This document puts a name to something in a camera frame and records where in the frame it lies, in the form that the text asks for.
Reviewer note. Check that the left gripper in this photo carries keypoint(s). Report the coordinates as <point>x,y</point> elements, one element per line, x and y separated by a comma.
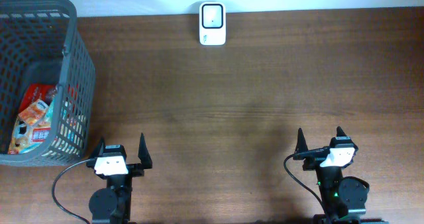
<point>137,170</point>

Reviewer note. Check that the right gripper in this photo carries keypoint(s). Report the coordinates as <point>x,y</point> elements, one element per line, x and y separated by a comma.
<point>301,146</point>

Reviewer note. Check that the green tissue pack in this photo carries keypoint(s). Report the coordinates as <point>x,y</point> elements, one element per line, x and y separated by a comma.
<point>47,118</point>

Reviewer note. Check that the orange Kleenex tissue pack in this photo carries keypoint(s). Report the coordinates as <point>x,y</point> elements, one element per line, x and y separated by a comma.
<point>34,112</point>

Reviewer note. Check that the yellow wet wipes pack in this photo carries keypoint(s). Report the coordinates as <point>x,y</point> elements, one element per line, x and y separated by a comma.
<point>26,138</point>

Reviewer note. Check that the red snack bag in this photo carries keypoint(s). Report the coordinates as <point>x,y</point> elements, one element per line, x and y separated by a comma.
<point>34,92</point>

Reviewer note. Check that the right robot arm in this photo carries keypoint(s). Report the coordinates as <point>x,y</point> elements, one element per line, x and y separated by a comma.
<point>343,198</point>

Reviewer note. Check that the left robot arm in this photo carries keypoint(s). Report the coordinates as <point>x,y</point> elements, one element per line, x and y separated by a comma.
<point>112,204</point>

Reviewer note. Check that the white barcode scanner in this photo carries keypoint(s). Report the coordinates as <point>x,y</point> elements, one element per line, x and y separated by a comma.
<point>212,24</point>

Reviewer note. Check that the grey plastic shopping basket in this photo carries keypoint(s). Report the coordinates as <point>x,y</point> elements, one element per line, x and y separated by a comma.
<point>40,44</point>

